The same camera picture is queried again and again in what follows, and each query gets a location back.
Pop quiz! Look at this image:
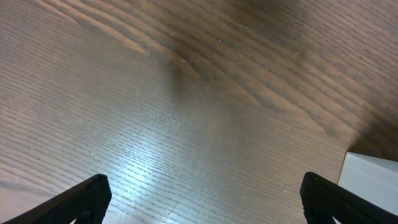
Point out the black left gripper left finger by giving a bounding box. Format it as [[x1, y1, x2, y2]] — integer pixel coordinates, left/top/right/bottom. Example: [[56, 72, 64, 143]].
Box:
[[4, 174, 112, 224]]

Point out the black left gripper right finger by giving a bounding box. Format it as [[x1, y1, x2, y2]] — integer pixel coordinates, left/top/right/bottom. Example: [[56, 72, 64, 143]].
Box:
[[300, 172, 397, 224]]

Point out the white cardboard box pink inside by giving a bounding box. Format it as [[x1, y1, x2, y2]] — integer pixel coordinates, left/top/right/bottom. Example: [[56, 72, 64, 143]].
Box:
[[338, 152, 398, 215]]

